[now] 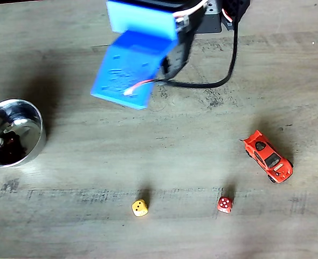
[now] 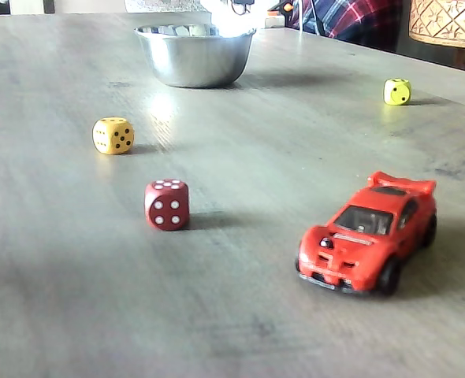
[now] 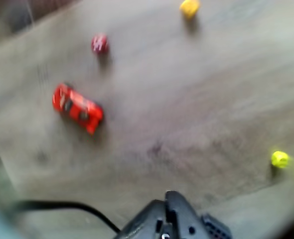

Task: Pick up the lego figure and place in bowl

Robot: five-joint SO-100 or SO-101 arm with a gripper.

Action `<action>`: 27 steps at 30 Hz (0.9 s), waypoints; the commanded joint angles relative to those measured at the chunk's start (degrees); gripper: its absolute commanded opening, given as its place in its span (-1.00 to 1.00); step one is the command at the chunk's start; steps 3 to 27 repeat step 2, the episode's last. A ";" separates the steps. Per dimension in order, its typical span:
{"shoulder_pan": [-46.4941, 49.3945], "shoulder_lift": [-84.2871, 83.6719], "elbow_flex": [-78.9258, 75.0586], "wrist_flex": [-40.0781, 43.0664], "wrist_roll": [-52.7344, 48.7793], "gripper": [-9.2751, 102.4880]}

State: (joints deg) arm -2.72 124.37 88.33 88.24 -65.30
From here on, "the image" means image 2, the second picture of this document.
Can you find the steel bowl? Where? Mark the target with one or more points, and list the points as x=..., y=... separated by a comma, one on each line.
x=197, y=59

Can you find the red die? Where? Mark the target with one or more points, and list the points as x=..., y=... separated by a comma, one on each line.
x=167, y=206

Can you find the orange-yellow die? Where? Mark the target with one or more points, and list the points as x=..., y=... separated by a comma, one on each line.
x=112, y=136

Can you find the red toy car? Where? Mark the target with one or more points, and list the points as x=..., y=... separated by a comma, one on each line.
x=358, y=252

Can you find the orange black tool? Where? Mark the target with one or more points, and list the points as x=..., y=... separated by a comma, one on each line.
x=285, y=7

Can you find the lime yellow die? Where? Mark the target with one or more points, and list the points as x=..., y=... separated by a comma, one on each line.
x=397, y=92

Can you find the person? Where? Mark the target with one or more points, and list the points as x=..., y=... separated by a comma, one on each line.
x=350, y=19

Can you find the beige patterned basket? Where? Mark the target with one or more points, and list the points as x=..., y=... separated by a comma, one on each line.
x=445, y=19

